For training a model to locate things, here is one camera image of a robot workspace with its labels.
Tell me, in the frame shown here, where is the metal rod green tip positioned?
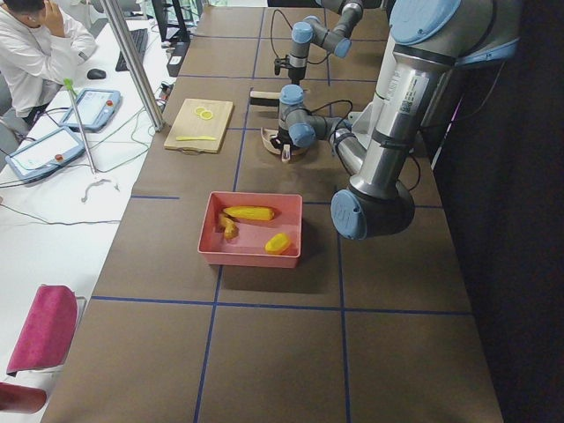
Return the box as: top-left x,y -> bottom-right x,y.
63,78 -> 97,175

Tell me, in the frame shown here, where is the magenta cloth on stand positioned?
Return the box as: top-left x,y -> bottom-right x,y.
6,285 -> 87,376

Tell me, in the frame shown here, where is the teach pendant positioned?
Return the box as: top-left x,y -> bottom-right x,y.
5,127 -> 85,182
73,88 -> 122,132

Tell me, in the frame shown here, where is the wooden cutting board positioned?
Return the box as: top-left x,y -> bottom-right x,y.
164,99 -> 234,153

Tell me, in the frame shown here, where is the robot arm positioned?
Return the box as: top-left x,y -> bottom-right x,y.
278,1 -> 523,240
275,1 -> 364,85

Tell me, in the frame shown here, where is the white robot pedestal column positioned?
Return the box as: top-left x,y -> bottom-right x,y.
352,35 -> 396,136

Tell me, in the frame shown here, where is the pink plastic bin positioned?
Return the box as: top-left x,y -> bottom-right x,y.
197,191 -> 302,268

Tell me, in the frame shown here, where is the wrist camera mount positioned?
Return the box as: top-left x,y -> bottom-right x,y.
274,56 -> 289,76

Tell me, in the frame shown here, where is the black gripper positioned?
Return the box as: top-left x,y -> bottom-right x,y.
287,67 -> 306,85
271,130 -> 294,161

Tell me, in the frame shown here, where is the black camera cable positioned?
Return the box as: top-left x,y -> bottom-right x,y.
303,99 -> 354,133
269,8 -> 301,63

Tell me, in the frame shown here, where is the teach pendant far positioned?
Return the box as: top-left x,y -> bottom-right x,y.
73,88 -> 122,132

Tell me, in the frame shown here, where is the yellow plastic knife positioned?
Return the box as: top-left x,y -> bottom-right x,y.
175,136 -> 217,142

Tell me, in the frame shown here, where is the lemon slice near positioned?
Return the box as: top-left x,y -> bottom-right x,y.
199,110 -> 213,120

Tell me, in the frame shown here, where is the person in white hoodie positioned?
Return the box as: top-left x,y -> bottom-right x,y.
1,1 -> 97,126

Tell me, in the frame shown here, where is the beige hand brush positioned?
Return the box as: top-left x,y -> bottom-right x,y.
249,85 -> 305,107

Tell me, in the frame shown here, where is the yellow potato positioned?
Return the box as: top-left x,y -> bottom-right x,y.
264,233 -> 292,255

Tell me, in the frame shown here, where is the yellow corn cob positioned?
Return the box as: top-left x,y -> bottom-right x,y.
223,205 -> 276,221

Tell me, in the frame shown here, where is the teach pendant near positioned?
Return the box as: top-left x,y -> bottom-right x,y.
5,127 -> 85,182

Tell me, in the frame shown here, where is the brown ginger root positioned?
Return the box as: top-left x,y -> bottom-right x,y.
219,213 -> 239,241

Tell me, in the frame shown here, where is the black computer mouse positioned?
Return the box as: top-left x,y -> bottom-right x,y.
86,69 -> 107,80

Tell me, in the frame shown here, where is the black keyboard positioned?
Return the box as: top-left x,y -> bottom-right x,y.
115,27 -> 150,72

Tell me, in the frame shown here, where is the aluminium frame post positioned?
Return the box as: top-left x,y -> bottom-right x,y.
100,0 -> 165,132

